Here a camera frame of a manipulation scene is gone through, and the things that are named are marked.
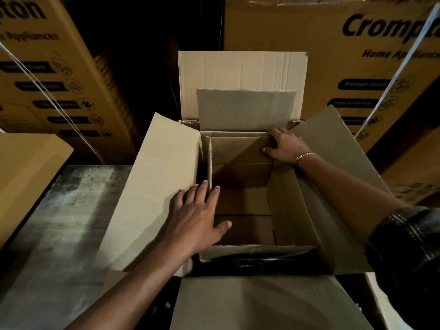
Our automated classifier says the gold chain bracelet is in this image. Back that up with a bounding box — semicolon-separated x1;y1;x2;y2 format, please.
294;152;317;166

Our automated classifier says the large cardboard box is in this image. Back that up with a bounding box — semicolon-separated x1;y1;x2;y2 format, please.
94;51;393;330

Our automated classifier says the person's left hand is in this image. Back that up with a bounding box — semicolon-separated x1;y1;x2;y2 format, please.
162;180;232;259

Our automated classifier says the dark striped shirt sleeve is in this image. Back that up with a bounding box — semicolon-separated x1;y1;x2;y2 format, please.
365;206;440;330

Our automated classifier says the person's left forearm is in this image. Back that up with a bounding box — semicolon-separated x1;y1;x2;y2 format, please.
65;237;194;330

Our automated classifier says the person's right hand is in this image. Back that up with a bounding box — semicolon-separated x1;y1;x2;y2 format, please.
263;128;312;165

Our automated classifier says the plain brown cardboard box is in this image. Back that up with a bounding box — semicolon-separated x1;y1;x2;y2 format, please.
0;133;75;250

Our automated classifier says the printed brown appliance carton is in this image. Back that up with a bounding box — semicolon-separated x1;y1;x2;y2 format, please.
0;0;143;165
223;0;440;154

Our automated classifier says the grey cardboard sheet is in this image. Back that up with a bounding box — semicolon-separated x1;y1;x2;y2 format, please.
196;88;297;132

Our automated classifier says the person's right forearm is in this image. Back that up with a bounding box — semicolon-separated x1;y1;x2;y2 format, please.
297;154;410;247

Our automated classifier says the dark brown cardboard box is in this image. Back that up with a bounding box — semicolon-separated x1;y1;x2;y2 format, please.
379;126;440;205

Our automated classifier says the white cardboard sheet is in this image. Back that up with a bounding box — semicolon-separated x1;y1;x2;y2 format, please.
365;271;415;330

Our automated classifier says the white packing strap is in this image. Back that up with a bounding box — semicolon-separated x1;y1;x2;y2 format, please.
0;41;106;165
354;3;440;140

